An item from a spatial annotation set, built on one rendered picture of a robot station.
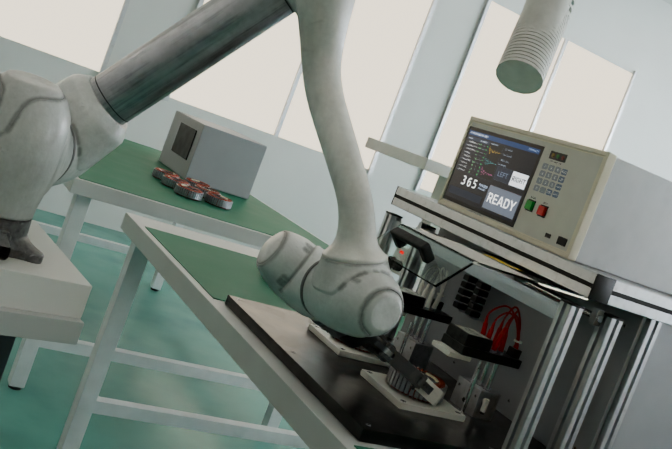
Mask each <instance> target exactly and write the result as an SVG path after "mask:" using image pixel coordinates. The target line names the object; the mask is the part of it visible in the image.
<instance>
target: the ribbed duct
mask: <svg viewBox="0 0 672 449"><path fill-rule="evenodd" d="M574 3H575V0H526V3H525V4H524V7H523V10H522V12H521V14H520V16H519V19H518V21H517V23H516V25H515V28H514V30H513V32H512V34H511V36H510V39H509V41H508V43H507V45H506V48H505V50H504V52H503V54H502V57H501V59H500V61H499V63H498V66H497V68H496V76H497V79H498V80H499V81H500V83H501V84H502V85H503V86H505V87H506V88H507V89H509V90H511V91H513V92H517V93H521V94H531V93H535V92H537V91H538V90H540V89H541V87H542V86H543V83H544V81H545V78H546V76H547V73H548V71H549V69H550V66H551V64H552V61H553V59H554V56H555V54H556V51H557V49H558V46H559V44H560V42H561V39H562V37H563V34H564V31H565V29H566V27H567V24H568V20H569V19H570V13H571V12H572V9H573V5H574Z"/></svg>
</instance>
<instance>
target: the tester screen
mask: <svg viewBox="0 0 672 449"><path fill-rule="evenodd" d="M539 153H540V149H536V148H533V147H529V146H526V145H522V144H519V143H515V142H512V141H508V140H505V139H501V138H498V137H494V136H491V135H487V134H484V133H480V132H477V131H473V130H470V132H469V135H468V137H467V140H466V143H465V145H464V148H463V150H462V153H461V155H460V158H459V161H458V163H457V166H456V168H455V171H454V173H453V176H452V179H451V181H450V184H449V186H448V189H447V192H446V194H445V195H447V196H449V197H452V198H454V199H456V200H459V201H461V202H464V203H466V204H468V205H471V206H473V207H476V208H478V209H480V210H483V211H485V212H488V213H490V214H492V215H495V216H497V217H500V218H502V219H504V220H507V221H509V222H512V221H513V219H514V217H513V219H509V218H507V217H504V216H502V215H499V214H497V213H495V212H492V211H490V210H487V209H485V208H483V207H482V205H483V202H484V200H485V197H486V195H487V192H488V189H489V187H490V185H493V186H496V187H498V188H501V189H504V190H507V191H509V192H512V193H515V194H517V195H520V196H523V194H524V191H525V188H526V186H527V183H528V181H529V178H530V176H531V173H532V171H533V168H534V166H535V163H536V161H537V158H538V155H539ZM498 166H501V167H504V168H507V169H510V170H513V171H516V172H519V173H522V174H525V175H528V176H529V178H528V180H527V183H526V186H525V188H524V190H522V189H519V188H516V187H513V186H510V185H508V184H505V183H502V182H499V181H496V180H494V179H493V178H494V175H495V172H496V170H497V167H498ZM463 174H464V175H467V176H470V177H473V178H475V179H478V180H479V182H478V185H477V187H476V190H472V189H470V188H467V187H465V186H462V185H459V184H460V182H461V179H462V177H463ZM450 185H453V186H456V187H458V188H461V189H463V190H466V191H468V192H471V193H473V194H476V195H479V196H481V197H482V199H481V201H480V204H478V203H475V202H473V201H471V200H468V199H466V198H463V197H461V196H458V195H456V194H453V193H451V192H448V190H449V188H450Z"/></svg>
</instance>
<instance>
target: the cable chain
mask: <svg viewBox="0 0 672 449"><path fill-rule="evenodd" d="M463 279H464V280H466V281H468V282H466V281H462V282H461V284H460V285H461V286H462V287H464V288H466V289H464V288H461V287H459V290H458V293H460V294H461V295H459V294H457V295H456V297H455V299H456V300H458V301H459V302H458V301H454V302H453V306H454V307H455V308H454V309H456V310H458V311H460V312H463V313H465V314H467V317H469V318H471V319H473V320H477V321H481V322H484V321H485V320H483V319H481V318H479V317H480V315H481V314H480V313H479V312H477V311H480V312H481V311H482V309H483V306H481V305H480V304H482V305H484V304H485V302H486V299H484V298H482V297H485V298H487V297H488V294H489V293H488V292H486V291H484V290H487V291H490V289H491V286H490V285H488V284H486V283H484V282H481V281H478V280H479V279H477V278H475V277H473V276H471V275H467V274H464V277H463ZM469 282H471V283H469ZM472 283H474V284H476V286H477V287H479V288H480V289H478V288H476V286H475V285H474V284H472ZM467 289H469V290H467ZM482 289H484V290H482ZM470 290H472V291H473V292H472V291H470ZM473 293H474V294H476V295H478V296H476V295H473ZM463 295H464V296H463ZM466 296H467V297H466ZM480 296H481V297H480ZM468 297H471V298H470V299H469V298H468ZM470 300H472V301H474V302H476V303H474V302H471V301H470ZM461 302H462V303H461ZM464 303H466V304H468V305H466V304H464ZM478 303H479V304H478ZM468 307H469V308H471V309H469V308H468ZM472 309H473V310H472ZM476 310H477V311H476Z"/></svg>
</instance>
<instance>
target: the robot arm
mask: <svg viewBox="0 0 672 449"><path fill-rule="evenodd" d="M355 1H356V0H209V1H208V2H206V3H205V4H203V5H202V6H200V7H199V8H197V9H196V10H194V11H193V12H191V13H190V14H188V15H187V16H185V17H184V18H182V19H181V20H179V21H178V22H176V23H175V24H173V25H172V26H170V27H169V28H167V29H166V30H164V31H163V32H161V33H160V34H158V35H157V36H155V37H154V38H152V39H151V40H149V41H148V42H146V43H145V44H143V45H142V46H140V47H139V48H137V49H136V50H134V51H133V52H131V53H130V54H128V55H127V56H125V57H124V58H122V59H121V60H119V61H118V62H116V63H115V64H113V65H112V66H110V67H109V68H107V69H106V70H104V71H103V72H101V73H100V74H98V75H97V76H95V77H93V76H90V75H83V74H73V75H71V76H69V77H67V78H65V79H63V80H62V81H60V82H58V83H56V84H54V83H53V82H51V81H49V80H47V79H45V78H43V77H40V76H37V75H35V74H32V73H28V72H25V71H20V70H7V71H5V72H3V73H0V260H6V259H7V258H8V257H10V258H16V259H20V260H24V261H27V262H30V263H34V264H41V263H42V261H43V258H44V254H43V253H42V252H41V251H40V250H39V249H37V248H36V247H35V246H34V245H33V244H32V242H31V241H30V239H29V237H28V235H27V234H28V232H29V228H30V225H31V222H32V218H33V216H34V214H35V212H36V209H37V207H38V205H39V204H40V202H41V200H42V198H43V196H44V195H45V194H46V193H47V192H48V191H49V189H50V188H51V187H52V186H55V185H59V184H63V183H65V182H68V181H70V180H73V179H75V178H76V177H78V176H80V175H82V174H83V173H84V172H86V171H87V170H88V169H89V168H90V167H92V166H93V165H94V164H96V163H97V162H98V161H100V160H101V159H102V158H103V157H105V156H106V155H107V154H109V153H110V152H111V151H113V150H114V149H115V148H117V147H118V146H119V145H120V144H121V143H123V140H124V138H125V134H126V130H127V122H129V121H130V120H132V119H133V118H135V117H136V116H138V115H139V114H141V113H142V112H144V111H145V110H147V109H148V108H150V107H151V106H153V105H154V104H156V103H158V102H159V101H161V100H162V99H164V98H165V97H167V96H168V95H170V94H171V93H173V92H174V91H176V90H177V89H179V88H180V87H182V86H183V85H185V84H186V83H188V82H189V81H191V80H192V79H194V78H195V77H197V76H199V75H200V74H202V73H203V72H205V71H206V70H208V69H209V68H211V67H212V66H214V65H215V64H217V63H218V62H220V61H221V60H223V59H224V58H226V57H227V56H229V55H230V54H232V53H233V52H235V51H236V50H238V49H240V48H241V47H243V46H244V45H246V44H247V43H249V42H250V41H252V40H253V39H255V38H256V37H258V36H259V35H261V34H262V33H264V32H265V31H267V30H268V29H270V28H271V27H273V26H274V25H276V24H277V23H279V22H281V21H282V20H284V19H285V18H287V17H288V16H290V15H291V14H293V13H294V12H295V13H296V15H297V16H298V26H299V37H300V50H301V64H302V74H303V82H304V88H305V94H306V98H307V103H308V107H309V110H310V114H311V117H312V120H313V124H314V127H315V130H316V133H317V136H318V139H319V142H320V145H321V149H322V152H323V155H324V158H325V161H326V164H327V167H328V171H329V174H330V177H331V180H332V183H333V186H334V190H335V194H336V198H337V204H338V229H337V234H336V237H335V239H334V241H333V242H332V244H331V245H330V246H329V247H328V248H326V249H325V250H324V249H323V248H321V247H320V246H316V245H314V244H313V243H312V242H311V241H309V240H308V239H306V238H304V237H302V236H300V235H298V234H296V233H293V232H290V231H286V230H285V231H281V232H279V233H277V234H275V235H274V236H272V237H271V238H269V239H268V240H267V241H266V242H265V243H264V245H263V246H262V248H261V249H260V251H259V254H258V257H257V260H256V265H257V267H258V270H259V272H260V274H261V275H262V277H263V279H264V280H265V282H266V283H267V284H268V286H269V287H270V288H271V289H272V290H273V291H274V292H275V293H276V294H277V295H278V296H279V297H280V298H281V299H282V300H283V301H284V302H285V303H286V304H288V305H289V306H290V307H291V308H293V309H294V310H295V311H297V312H298V313H300V314H301V315H303V316H305V317H309V318H310V319H311V320H312V321H313V322H314V323H315V324H317V325H318V326H319V327H320V328H321V329H323V330H325V331H326V332H327V333H330V334H331V335H332V336H333V338H339V339H340V340H341V341H342V342H343V343H344V344H345V345H347V346H348V347H351V348H357V347H360V346H363V347H364V348H365V349H366V350H368V351H369V352H370V353H372V354H374V355H375V356H377V357H378V358H379V360H380V361H382V362H383V363H384V364H385V365H386V366H387V367H388V368H390V366H392V367H393V368H395V369H396V370H397V371H398V372H399V373H400V374H401V375H402V376H404V377H405V378H406V379H407V380H408V381H409V382H410V383H411V387H410V388H411V389H412V390H414V389H415V390H417V391H418V392H419V393H420V394H421V395H422V396H423V397H424V398H425V399H426V400H427V401H429V402H430V403H431V404H432V405H433V406H435V405H436V404H437V403H438V402H439V401H440V399H441V398H442V397H443V396H444V395H445V393H444V392H443V391H442V390H440V389H439V388H438V387H437V386H436V385H435V384H434V383H433V382H432V381H431V380H430V379H429V378H428V377H427V376H426V375H424V374H423V373H422V372H420V371H419V370H418V369H417V368H416V367H415V366H413V365H412V364H411V363H410V362H409V361H408V360H407V359H406V358H404V357H403V356H402V355H401V354H400V353H399V352H398V351H397V350H396V347H395V346H394V345H393V344H391V343H390V342H389V341H388V340H387V339H386V337H385V334H387V333H388V332H390V331H391V330H392V329H393V328H394V327H395V326H396V325H397V324H398V322H399V321H400V319H401V317H402V314H403V311H404V299H403V295H402V292H401V289H400V287H399V285H398V283H397V282H396V281H395V280H394V277H393V275H392V273H391V270H390V267H389V262H388V256H387V255H386V254H385V253H384V252H383V251H382V250H381V248H380V246H379V245H378V241H377V235H376V223H375V212H374V205H373V199H372V194H371V189H370V185H369V181H368V178H367V174H366V171H365V167H364V164H363V160H362V157H361V153H360V150H359V146H358V143H357V139H356V136H355V133H354V129H353V126H352V122H351V119H350V115H349V112H348V108H347V105H346V101H345V97H344V92H343V87H342V78H341V63H342V55H343V49H344V44H345V40H346V36H347V31H348V27H349V23H350V19H351V15H352V12H353V8H354V4H355Z"/></svg>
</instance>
